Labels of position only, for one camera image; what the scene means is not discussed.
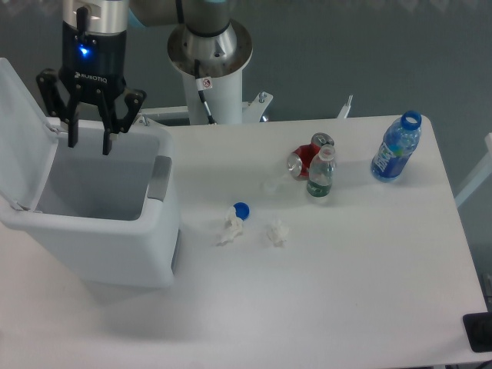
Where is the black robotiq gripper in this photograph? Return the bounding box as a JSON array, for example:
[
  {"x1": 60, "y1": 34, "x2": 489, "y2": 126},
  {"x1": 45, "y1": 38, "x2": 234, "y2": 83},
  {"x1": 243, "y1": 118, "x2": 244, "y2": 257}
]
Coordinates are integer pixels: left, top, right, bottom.
[{"x1": 36, "y1": 22, "x2": 147, "y2": 155}]

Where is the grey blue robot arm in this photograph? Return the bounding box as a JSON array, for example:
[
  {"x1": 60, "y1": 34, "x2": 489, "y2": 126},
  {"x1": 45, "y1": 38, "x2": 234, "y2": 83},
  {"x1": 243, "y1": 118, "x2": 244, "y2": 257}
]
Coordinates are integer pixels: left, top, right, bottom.
[{"x1": 37, "y1": 1, "x2": 253, "y2": 155}]

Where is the white trash bin lid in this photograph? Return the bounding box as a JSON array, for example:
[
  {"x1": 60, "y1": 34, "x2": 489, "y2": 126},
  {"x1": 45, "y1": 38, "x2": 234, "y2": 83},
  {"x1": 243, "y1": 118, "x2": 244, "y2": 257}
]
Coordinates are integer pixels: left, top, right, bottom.
[{"x1": 1, "y1": 58, "x2": 58, "y2": 210}]

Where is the white trash bin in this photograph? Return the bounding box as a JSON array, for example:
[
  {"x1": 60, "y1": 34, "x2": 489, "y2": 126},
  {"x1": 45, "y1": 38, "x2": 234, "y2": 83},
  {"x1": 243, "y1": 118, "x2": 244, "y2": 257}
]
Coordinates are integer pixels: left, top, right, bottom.
[{"x1": 1, "y1": 121, "x2": 180, "y2": 288}]

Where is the small white paper ball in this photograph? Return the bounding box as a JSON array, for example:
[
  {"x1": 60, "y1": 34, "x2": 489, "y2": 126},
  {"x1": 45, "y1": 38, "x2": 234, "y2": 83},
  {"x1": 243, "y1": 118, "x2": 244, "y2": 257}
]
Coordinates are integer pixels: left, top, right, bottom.
[{"x1": 267, "y1": 219, "x2": 290, "y2": 248}]

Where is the blue bottle cap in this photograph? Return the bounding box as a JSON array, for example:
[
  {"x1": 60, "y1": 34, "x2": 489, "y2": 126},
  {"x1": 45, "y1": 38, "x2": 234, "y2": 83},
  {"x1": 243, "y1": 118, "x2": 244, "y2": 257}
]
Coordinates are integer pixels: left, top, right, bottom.
[{"x1": 233, "y1": 201, "x2": 250, "y2": 221}]

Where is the white twisted paper scrap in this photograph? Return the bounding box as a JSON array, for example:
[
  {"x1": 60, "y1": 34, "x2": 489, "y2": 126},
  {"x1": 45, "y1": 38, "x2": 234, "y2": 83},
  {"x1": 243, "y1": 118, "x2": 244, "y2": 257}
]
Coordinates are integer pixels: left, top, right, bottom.
[{"x1": 217, "y1": 206, "x2": 244, "y2": 246}]

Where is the crushed red soda can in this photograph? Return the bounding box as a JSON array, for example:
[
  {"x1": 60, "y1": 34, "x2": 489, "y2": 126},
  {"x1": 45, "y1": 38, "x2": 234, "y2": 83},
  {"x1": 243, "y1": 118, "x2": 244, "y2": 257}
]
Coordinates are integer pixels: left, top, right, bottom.
[{"x1": 286, "y1": 132, "x2": 334, "y2": 180}]

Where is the clear green label bottle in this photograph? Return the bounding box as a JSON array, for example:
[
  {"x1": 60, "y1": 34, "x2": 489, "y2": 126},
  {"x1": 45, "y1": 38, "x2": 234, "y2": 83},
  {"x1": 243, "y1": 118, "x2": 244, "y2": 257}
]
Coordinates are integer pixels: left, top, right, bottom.
[{"x1": 307, "y1": 144, "x2": 336, "y2": 198}]

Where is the blue plastic drink bottle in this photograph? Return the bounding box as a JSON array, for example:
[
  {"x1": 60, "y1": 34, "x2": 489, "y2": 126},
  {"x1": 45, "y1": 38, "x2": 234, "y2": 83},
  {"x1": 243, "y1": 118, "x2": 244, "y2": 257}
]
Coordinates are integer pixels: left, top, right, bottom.
[{"x1": 371, "y1": 110, "x2": 422, "y2": 182}]

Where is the white furniture edge right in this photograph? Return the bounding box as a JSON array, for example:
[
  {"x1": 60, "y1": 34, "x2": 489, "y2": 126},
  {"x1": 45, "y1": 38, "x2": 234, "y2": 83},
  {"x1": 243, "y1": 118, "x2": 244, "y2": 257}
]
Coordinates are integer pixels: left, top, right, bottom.
[{"x1": 454, "y1": 133, "x2": 491, "y2": 208}]

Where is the black device at edge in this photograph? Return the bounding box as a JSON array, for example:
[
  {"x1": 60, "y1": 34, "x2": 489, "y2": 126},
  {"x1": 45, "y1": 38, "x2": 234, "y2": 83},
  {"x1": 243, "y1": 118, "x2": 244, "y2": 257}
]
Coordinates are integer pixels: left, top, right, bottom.
[{"x1": 462, "y1": 312, "x2": 491, "y2": 353}]

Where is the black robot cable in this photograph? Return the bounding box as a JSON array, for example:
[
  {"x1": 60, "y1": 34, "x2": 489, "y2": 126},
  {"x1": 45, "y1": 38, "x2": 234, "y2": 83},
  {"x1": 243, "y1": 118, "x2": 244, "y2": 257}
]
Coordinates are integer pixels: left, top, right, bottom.
[{"x1": 194, "y1": 59, "x2": 217, "y2": 125}]

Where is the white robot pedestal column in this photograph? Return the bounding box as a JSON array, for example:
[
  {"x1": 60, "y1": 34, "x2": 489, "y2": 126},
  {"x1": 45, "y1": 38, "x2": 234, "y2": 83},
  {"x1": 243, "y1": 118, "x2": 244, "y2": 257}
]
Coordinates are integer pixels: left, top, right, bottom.
[{"x1": 181, "y1": 60, "x2": 245, "y2": 125}]

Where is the white table frame bracket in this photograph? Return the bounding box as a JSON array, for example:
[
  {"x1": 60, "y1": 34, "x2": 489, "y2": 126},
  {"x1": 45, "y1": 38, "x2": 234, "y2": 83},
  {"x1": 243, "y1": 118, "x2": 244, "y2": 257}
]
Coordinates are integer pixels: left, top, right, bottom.
[{"x1": 132, "y1": 91, "x2": 354, "y2": 126}]

